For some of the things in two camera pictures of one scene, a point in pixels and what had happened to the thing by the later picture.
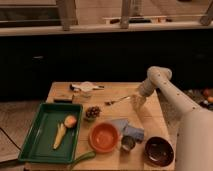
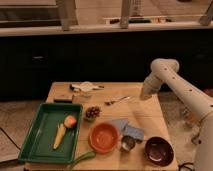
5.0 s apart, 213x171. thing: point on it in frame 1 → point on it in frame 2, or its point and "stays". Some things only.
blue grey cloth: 136,133 stays
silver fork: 109,103 stays
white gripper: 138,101 → 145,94
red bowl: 103,137 stays
